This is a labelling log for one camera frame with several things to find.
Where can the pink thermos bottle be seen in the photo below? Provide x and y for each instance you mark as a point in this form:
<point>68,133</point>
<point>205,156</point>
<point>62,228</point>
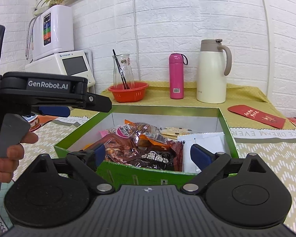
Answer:
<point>176,79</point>

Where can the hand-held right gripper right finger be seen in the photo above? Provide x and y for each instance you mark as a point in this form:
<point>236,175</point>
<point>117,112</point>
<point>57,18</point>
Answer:
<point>199,156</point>

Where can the white wall pipe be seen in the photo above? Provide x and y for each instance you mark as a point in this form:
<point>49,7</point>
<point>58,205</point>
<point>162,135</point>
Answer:
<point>265,29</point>

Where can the white water purifier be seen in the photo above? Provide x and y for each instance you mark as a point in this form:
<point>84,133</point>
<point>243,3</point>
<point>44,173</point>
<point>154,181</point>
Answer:
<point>61,29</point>

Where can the cream dotted snack packet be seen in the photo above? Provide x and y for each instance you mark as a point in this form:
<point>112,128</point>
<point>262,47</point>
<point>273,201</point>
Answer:
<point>175,132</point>

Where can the dark red meat packet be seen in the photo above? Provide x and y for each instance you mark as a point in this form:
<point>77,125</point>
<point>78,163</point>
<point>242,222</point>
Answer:
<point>143,156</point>

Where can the green cardboard box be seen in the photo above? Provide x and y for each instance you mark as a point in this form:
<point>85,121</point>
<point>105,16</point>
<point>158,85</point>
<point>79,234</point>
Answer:
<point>128,175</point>

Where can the printed paper cup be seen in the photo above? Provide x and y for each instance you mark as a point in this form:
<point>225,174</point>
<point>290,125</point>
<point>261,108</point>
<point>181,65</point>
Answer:
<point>34,123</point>

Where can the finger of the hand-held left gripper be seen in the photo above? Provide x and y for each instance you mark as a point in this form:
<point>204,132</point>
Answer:
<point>100,102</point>
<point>54,111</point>

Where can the pink seed snack packet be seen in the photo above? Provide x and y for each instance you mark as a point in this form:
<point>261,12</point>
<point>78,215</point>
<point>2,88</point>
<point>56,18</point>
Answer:
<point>120,130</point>

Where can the cream thermal jug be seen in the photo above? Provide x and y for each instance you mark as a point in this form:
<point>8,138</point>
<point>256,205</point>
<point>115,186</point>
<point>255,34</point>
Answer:
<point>211,79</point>

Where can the clear glass carafe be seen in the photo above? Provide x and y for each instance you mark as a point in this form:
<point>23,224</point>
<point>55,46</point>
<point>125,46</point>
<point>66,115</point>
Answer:
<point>131,76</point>

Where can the white foil snack packet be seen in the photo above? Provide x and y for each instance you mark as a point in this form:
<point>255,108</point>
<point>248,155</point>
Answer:
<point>207,139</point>

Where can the clear nut packet orange ends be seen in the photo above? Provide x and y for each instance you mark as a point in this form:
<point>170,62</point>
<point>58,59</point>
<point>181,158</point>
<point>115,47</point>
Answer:
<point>143,133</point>

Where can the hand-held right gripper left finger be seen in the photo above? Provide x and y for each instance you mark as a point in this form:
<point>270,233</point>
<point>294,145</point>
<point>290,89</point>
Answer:
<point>100,155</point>

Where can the black straw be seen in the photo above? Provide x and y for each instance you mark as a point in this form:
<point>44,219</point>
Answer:
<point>124,79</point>
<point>118,64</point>

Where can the white dispenser with screen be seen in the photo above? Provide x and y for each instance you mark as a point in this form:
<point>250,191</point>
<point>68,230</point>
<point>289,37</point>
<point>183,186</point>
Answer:
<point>74,65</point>

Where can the person's left hand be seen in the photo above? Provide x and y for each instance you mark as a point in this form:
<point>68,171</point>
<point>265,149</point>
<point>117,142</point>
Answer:
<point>7,169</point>

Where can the red envelope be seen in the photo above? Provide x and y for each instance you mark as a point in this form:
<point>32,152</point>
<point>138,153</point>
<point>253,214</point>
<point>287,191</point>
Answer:
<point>256,117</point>

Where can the red plastic basket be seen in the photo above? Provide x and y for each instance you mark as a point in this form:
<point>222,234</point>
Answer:
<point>128,95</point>

